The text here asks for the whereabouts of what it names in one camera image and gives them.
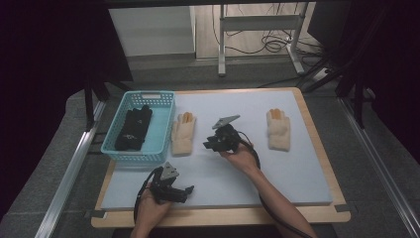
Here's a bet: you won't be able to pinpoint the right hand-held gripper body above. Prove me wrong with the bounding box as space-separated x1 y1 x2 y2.
207 114 253 154

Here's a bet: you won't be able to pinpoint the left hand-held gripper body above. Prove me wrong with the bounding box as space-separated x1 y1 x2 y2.
149 161 186 204

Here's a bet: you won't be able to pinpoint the beige fluffy glove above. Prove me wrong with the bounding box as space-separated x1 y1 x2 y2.
170 111 197 157
265 107 292 153

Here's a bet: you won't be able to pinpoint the light blue plastic basket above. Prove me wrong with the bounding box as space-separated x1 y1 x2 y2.
100 89 176 168

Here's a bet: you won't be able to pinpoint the black glove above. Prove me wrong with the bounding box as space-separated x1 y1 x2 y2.
114 104 154 152

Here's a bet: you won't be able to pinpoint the person's right hand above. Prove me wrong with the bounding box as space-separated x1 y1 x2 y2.
219 142 262 177

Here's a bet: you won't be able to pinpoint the person's left hand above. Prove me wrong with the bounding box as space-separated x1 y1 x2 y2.
136 189 173 226

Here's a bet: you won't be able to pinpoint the pale blue foam mat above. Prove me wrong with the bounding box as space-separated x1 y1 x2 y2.
100 89 334 211

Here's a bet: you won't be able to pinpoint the wooden table board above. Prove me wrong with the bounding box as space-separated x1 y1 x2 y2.
90 86 352 230

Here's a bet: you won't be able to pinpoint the white power strip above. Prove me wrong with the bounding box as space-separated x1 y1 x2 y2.
311 66 332 83

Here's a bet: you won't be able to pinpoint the black stand legs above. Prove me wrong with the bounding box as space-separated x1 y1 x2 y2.
336 65 375 130
82 78 134 131

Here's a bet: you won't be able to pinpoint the white metal stand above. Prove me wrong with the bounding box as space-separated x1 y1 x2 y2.
217 2 307 77

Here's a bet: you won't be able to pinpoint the white cabinet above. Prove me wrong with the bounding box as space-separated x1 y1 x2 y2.
108 5 197 58

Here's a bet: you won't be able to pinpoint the black curtain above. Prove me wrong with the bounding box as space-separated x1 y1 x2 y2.
0 0 134 219
306 0 420 167

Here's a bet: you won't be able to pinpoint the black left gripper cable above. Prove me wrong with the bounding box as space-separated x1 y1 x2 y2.
133 166 164 224

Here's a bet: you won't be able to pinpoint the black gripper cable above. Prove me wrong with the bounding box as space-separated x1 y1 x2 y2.
237 130 314 238
133 166 164 224

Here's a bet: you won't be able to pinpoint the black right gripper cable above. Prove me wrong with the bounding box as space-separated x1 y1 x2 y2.
237 130 314 238

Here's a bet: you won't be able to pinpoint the aluminium rail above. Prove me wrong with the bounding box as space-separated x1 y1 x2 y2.
34 100 107 238
338 96 420 238

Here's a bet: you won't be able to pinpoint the bundle of black floor cables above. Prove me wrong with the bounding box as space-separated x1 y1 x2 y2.
211 2 326 57

